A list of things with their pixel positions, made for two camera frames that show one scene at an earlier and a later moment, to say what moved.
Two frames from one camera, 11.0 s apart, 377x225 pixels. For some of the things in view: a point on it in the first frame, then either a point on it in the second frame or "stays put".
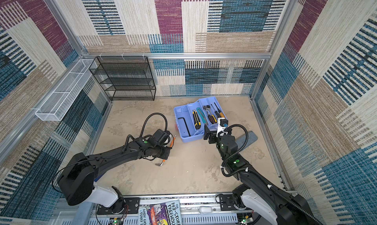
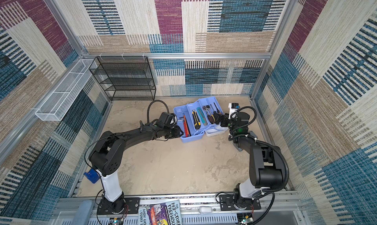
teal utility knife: (201, 115) stays put
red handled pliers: (210, 118) stays put
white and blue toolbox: (190, 119) stays put
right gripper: (212, 136) -> (225, 118)
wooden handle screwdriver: (221, 113) stays put
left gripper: (167, 152) -> (177, 133)
